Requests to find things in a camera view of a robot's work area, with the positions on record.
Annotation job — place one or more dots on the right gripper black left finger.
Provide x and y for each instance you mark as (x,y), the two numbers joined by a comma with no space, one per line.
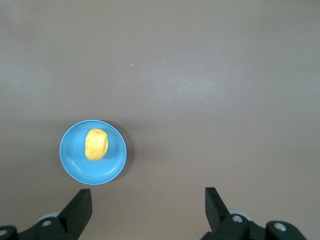
(72,220)

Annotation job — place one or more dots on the yellow potato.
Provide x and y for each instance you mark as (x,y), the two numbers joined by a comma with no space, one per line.
(96,145)

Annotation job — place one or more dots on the blue round plate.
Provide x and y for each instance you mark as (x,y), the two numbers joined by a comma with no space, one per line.
(75,165)

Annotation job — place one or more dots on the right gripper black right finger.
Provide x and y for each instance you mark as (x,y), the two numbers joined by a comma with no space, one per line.
(220,225)

